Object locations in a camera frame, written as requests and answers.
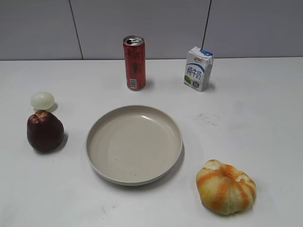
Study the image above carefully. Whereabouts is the dark red apple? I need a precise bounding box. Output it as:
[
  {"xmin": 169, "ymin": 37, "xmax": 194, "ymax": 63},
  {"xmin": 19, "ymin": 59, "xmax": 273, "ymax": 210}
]
[{"xmin": 27, "ymin": 110, "xmax": 64, "ymax": 153}]

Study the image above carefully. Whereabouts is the beige round plate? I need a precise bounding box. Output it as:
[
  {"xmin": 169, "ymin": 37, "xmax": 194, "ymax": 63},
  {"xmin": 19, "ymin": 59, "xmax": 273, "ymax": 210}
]
[{"xmin": 86, "ymin": 105, "xmax": 183, "ymax": 186}]

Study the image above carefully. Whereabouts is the red soda can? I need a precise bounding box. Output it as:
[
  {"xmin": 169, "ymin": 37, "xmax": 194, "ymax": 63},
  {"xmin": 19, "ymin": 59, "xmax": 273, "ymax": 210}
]
[{"xmin": 123, "ymin": 35, "xmax": 146, "ymax": 91}]

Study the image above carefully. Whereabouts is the white blue milk carton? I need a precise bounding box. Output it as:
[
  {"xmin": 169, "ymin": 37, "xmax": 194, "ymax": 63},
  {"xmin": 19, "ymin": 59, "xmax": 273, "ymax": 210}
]
[{"xmin": 184, "ymin": 47, "xmax": 214, "ymax": 92}]

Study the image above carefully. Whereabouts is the yellow orange toy pumpkin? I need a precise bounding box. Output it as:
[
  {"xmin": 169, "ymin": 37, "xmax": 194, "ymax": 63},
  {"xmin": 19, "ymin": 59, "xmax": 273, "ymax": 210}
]
[{"xmin": 196, "ymin": 159, "xmax": 257, "ymax": 215}]

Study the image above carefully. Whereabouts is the white egg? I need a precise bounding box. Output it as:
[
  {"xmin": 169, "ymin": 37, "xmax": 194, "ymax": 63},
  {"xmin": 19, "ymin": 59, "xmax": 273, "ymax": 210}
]
[{"xmin": 30, "ymin": 91, "xmax": 54, "ymax": 110}]

